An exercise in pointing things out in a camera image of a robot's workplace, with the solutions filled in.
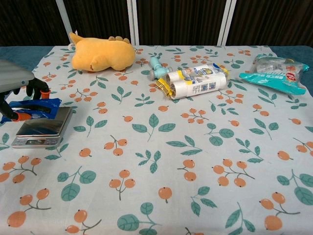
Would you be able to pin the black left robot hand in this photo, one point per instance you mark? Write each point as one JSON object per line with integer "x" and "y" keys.
{"x": 14, "y": 76}

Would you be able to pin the blue snack packet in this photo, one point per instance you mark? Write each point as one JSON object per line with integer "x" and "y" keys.
{"x": 41, "y": 107}

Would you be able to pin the silver digital kitchen scale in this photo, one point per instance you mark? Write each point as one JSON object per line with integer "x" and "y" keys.
{"x": 46, "y": 127}

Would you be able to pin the pack of white bag rolls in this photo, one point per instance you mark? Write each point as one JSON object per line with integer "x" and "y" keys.
{"x": 195, "y": 80}

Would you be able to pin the teal and clear snack bag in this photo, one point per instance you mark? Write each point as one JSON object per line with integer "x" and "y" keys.
{"x": 271, "y": 76}

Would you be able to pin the teal blue table cover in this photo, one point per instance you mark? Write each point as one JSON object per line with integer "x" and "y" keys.
{"x": 19, "y": 55}

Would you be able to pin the orange plush dinosaur toy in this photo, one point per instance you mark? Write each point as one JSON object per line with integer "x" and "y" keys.
{"x": 105, "y": 56}

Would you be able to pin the teal plastic toy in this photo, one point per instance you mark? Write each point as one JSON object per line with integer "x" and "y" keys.
{"x": 156, "y": 69}

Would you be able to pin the floral fruit print tablecloth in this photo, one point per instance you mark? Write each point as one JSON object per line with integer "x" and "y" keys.
{"x": 171, "y": 159}

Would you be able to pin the white metal frame post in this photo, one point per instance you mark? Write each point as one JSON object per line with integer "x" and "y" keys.
{"x": 226, "y": 22}
{"x": 61, "y": 22}
{"x": 133, "y": 22}

